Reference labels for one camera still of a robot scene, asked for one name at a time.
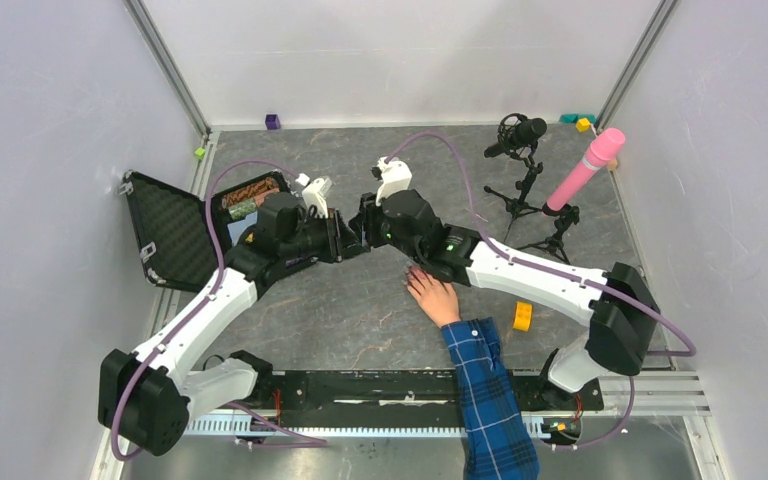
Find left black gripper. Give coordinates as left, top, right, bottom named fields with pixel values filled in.
left=280, top=208, right=369, bottom=264

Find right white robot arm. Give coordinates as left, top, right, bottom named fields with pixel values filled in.
left=349, top=190, right=659, bottom=408

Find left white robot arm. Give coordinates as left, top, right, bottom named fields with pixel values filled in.
left=98, top=193, right=365, bottom=461

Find blue plaid sleeve forearm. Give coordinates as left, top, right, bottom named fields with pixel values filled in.
left=441, top=318, right=540, bottom=479

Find person hand with painted nails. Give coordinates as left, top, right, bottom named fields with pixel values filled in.
left=405, top=266, right=461, bottom=328

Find purple cube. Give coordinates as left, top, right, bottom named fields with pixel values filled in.
left=264, top=113, right=282, bottom=131

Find black poker chip case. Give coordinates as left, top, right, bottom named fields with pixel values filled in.
left=119, top=170, right=291, bottom=292

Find black microphone on tripod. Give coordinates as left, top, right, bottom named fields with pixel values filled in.
left=482, top=112, right=550, bottom=243

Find yellow block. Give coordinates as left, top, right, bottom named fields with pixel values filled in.
left=512, top=301, right=533, bottom=332

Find black tripod stand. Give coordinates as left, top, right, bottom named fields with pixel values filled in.
left=518, top=205, right=580, bottom=265

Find teal block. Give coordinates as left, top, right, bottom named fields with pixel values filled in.
left=559, top=113, right=597, bottom=124

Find small yellow cube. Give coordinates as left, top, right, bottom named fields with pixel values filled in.
left=576, top=117, right=591, bottom=132

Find pink foam cylinder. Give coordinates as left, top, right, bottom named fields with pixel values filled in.
left=541, top=128, right=626, bottom=216

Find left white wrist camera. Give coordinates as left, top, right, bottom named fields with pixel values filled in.
left=295, top=174, right=333, bottom=218

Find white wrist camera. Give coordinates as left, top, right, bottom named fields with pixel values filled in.
left=295, top=174, right=333, bottom=218
left=371, top=157, right=412, bottom=206

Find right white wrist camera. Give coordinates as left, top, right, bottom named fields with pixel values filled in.
left=371, top=157, right=412, bottom=206

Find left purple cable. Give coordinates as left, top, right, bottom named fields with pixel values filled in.
left=109, top=158, right=329, bottom=462

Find purple cable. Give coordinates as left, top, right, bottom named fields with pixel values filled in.
left=383, top=129, right=698, bottom=452
left=109, top=158, right=329, bottom=462

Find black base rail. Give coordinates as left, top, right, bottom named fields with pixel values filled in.
left=205, top=368, right=605, bottom=432

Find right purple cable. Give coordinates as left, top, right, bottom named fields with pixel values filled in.
left=383, top=129, right=698, bottom=452

